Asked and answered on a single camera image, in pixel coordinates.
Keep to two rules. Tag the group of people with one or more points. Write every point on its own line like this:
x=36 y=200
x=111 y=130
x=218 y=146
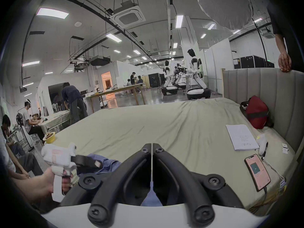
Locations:
x=134 y=82

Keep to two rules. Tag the phone with pink case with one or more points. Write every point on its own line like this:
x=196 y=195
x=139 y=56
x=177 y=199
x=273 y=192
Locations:
x=257 y=172

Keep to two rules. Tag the person's left forearm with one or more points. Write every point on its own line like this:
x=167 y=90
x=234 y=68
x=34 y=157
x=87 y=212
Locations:
x=17 y=190

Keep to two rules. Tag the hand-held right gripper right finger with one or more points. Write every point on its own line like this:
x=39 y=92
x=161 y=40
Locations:
x=197 y=191

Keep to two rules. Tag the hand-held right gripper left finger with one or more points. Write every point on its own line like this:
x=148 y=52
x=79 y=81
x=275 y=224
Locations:
x=106 y=191

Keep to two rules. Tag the grey softbox lamp on stand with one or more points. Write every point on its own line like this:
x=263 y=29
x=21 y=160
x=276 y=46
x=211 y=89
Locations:
x=223 y=6

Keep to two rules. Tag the black cabinet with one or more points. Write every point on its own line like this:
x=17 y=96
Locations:
x=155 y=79

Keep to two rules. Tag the yellow bowl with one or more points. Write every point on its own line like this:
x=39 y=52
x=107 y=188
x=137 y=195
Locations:
x=49 y=138

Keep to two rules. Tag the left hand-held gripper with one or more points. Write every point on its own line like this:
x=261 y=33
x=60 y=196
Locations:
x=58 y=155

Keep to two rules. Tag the stack of black cases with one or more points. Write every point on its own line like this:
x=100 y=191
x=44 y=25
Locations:
x=253 y=62

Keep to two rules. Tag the long wooden table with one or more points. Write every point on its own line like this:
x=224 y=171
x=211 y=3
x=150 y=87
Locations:
x=114 y=92

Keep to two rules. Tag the dark blue shirt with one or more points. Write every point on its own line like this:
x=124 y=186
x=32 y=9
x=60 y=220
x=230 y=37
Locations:
x=109 y=164

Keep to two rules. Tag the bed with pale green sheet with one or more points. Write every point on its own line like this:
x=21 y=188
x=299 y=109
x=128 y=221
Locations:
x=166 y=122

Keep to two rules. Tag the white hand controller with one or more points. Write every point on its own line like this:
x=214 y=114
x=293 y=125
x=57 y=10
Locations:
x=261 y=144

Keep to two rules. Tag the table with white cloth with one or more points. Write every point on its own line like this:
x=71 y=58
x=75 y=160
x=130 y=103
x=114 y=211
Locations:
x=55 y=120

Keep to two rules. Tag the white humanoid robot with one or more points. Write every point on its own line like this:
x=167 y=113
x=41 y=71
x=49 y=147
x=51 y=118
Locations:
x=181 y=78
x=196 y=79
x=168 y=82

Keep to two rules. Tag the grey padded headboard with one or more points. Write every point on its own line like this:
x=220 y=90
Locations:
x=275 y=94

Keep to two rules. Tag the person's left hand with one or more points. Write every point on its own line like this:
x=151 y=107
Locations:
x=40 y=185

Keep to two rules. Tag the small white card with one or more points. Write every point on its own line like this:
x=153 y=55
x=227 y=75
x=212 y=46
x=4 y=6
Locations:
x=285 y=148

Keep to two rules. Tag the white paper sheets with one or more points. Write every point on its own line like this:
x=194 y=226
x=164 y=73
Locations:
x=241 y=136

